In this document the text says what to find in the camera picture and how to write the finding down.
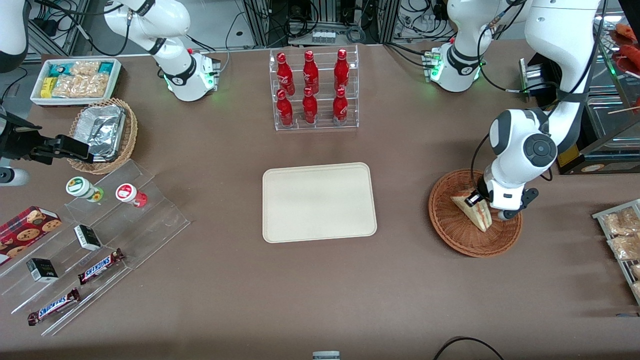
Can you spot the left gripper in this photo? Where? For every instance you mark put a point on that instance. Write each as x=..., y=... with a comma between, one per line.
x=481, y=190

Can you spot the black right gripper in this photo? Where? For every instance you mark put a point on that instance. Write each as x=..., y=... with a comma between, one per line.
x=19, y=141

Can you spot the triangular sandwich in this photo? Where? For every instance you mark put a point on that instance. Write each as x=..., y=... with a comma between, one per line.
x=478, y=220

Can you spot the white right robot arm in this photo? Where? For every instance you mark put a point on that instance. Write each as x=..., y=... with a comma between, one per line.
x=175, y=20

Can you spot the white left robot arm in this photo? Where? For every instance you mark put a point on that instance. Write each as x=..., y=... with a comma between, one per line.
x=560, y=30

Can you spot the round brown wicker basket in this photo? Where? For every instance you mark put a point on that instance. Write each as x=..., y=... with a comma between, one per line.
x=450, y=230

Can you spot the light tan wicker basket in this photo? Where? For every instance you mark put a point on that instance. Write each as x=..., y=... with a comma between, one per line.
x=131, y=130

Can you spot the beige plastic tray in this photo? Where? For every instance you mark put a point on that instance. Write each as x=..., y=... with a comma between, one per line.
x=320, y=202

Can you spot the green lidded white cup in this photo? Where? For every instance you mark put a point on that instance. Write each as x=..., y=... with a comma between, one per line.
x=79, y=186

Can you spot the silver foil container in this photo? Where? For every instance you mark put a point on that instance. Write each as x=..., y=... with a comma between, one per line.
x=102, y=127

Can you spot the red lidded white cup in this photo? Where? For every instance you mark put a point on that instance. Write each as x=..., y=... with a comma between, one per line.
x=127, y=192

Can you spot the large clear snack bag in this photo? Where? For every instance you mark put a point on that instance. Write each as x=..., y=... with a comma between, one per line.
x=82, y=86

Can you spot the yellow snack packet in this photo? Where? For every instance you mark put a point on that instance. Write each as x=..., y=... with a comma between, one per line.
x=47, y=87

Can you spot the white rectangular snack bin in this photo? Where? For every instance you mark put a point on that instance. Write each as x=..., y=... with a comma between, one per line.
x=116, y=80

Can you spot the teal snack packet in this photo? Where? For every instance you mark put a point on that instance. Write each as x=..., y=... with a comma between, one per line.
x=106, y=67
x=59, y=69

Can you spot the small clear snack bag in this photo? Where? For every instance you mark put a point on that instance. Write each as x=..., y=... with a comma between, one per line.
x=86, y=67

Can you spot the small black box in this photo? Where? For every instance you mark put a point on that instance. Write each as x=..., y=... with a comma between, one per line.
x=88, y=237
x=42, y=270

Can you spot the red tartan cookie box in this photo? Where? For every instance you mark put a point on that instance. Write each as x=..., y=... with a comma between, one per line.
x=25, y=231

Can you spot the clear acrylic stepped display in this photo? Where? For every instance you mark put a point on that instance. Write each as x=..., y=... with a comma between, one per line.
x=160, y=225

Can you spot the snickers chocolate bar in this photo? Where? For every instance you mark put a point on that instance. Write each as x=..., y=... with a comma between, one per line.
x=54, y=306
x=100, y=266

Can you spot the black food warmer cabinet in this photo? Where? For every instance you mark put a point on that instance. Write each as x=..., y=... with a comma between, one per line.
x=615, y=157

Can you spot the clear bag of pastry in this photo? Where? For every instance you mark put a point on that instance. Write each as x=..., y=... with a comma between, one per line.
x=637, y=290
x=622, y=222
x=636, y=271
x=627, y=247

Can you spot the red cola bottle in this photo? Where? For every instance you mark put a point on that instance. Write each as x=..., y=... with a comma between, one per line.
x=310, y=106
x=310, y=71
x=284, y=109
x=340, y=106
x=284, y=72
x=341, y=69

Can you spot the clear acrylic bottle rack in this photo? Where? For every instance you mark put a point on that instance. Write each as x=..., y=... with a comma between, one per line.
x=325, y=125

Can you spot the wooden skewer stick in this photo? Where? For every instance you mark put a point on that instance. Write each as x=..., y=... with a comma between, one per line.
x=625, y=109

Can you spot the red sausage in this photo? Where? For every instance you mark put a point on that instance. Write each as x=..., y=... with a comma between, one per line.
x=631, y=59
x=627, y=32

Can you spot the small grey device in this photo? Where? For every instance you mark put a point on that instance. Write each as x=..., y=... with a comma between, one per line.
x=326, y=355

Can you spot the white power strip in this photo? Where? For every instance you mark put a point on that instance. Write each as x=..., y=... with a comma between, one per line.
x=324, y=37

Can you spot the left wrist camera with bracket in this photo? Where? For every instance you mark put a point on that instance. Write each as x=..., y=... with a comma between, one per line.
x=509, y=215

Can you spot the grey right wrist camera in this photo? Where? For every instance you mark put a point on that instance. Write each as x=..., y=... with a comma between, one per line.
x=12, y=177

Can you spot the aluminium frame rack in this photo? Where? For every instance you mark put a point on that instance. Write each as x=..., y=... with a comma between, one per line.
x=260, y=22

